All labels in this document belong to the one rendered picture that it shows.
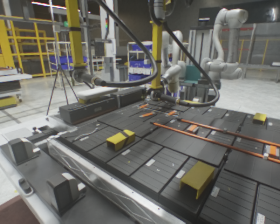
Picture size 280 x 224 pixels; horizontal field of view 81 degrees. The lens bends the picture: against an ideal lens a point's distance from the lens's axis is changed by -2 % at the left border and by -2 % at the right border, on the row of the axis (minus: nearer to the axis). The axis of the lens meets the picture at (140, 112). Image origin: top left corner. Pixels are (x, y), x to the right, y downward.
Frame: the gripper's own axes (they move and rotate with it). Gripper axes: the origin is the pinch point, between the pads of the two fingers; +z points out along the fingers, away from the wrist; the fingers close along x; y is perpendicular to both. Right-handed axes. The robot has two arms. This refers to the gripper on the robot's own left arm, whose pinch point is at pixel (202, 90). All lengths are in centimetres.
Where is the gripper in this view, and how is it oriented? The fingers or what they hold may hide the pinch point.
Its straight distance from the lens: 218.8
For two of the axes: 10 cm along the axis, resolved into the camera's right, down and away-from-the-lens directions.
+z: 0.0, 9.4, 3.5
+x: 8.8, 1.6, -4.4
